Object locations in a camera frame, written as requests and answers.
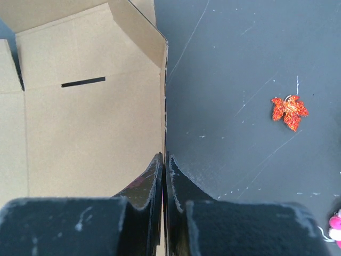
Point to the pink flower toy right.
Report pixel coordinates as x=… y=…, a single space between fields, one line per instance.
x=335 y=228

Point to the brown cardboard box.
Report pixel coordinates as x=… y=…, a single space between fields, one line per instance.
x=83 y=98

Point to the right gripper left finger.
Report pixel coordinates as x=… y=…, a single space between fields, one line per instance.
x=127 y=223

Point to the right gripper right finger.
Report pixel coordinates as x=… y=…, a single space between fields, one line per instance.
x=197 y=224

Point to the orange glitter maple leaf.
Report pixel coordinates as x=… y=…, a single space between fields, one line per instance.
x=290 y=109

